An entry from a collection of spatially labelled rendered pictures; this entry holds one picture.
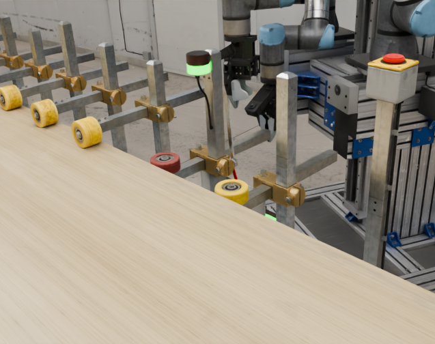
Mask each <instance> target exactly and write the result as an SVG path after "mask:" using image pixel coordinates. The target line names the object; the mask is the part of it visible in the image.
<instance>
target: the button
mask: <svg viewBox="0 0 435 344"><path fill-rule="evenodd" d="M383 61H384V62H386V63H402V62H403V61H405V57H404V56H403V55H400V54H387V55H385V56H383Z"/></svg>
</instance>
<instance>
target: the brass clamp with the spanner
mask: <svg viewBox="0 0 435 344"><path fill-rule="evenodd" d="M201 147H202V148H203V149H202V150H196V149H195V148H194V149H192V150H190V160H191V159H194V158H196V157H200V158H202V159H204V160H205V169H204V170H202V171H205V172H207V173H209V174H212V175H214V176H217V177H218V176H220V175H223V176H225V177H227V176H229V175H231V174H232V172H233V170H234V162H233V160H230V159H229V156H228V155H227V154H226V155H225V156H223V157H221V158H219V159H214V158H211V157H209V156H208V148H207V147H205V146H203V145H202V146H201Z"/></svg>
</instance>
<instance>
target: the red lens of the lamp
mask: <svg viewBox="0 0 435 344"><path fill-rule="evenodd" d="M186 63H187V64H188V65H193V66H199V65H204V64H207V63H210V53H209V52H208V54H207V55H203V56H189V55H187V54H186Z"/></svg>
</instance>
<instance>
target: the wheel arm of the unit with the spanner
mask: <svg viewBox="0 0 435 344"><path fill-rule="evenodd" d="M269 139H270V130H267V129H265V128H262V129H261V130H258V131H256V132H253V133H251V134H248V135H246V136H245V137H242V138H240V139H237V140H235V141H234V154H235V155H236V154H239V153H240V152H243V151H245V150H247V149H249V148H252V147H254V146H256V145H259V144H260V143H263V142H264V141H267V140H269ZM225 154H227V155H228V156H229V157H231V155H230V149H229V143H228V144H226V145H225ZM180 166H181V167H180V170H179V171H178V172H177V173H174V175H177V176H178V177H181V178H183V179H184V178H186V177H188V176H190V175H193V174H195V173H197V172H199V171H202V170H204V169H205V160H204V159H202V158H200V157H196V158H194V159H191V160H189V161H187V162H184V163H182V164H180Z"/></svg>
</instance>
